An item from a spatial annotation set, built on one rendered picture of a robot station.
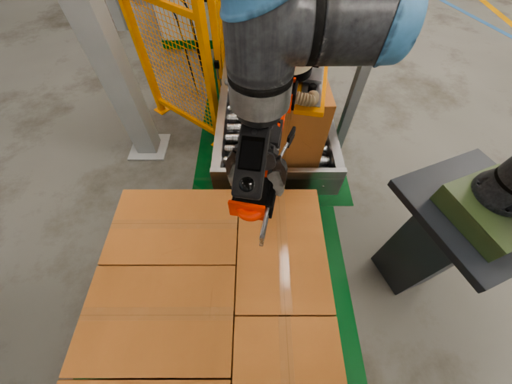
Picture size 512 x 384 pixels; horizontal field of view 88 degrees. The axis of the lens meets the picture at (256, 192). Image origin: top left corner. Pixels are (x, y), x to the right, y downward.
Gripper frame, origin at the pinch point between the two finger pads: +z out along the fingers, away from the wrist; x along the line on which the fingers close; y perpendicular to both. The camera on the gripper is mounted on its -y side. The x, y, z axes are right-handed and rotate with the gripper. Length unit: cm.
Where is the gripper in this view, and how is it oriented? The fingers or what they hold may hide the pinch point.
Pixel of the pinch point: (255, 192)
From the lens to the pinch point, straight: 55.6
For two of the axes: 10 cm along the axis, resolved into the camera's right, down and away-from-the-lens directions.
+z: 0.0, 5.7, 8.2
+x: -9.8, -1.7, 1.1
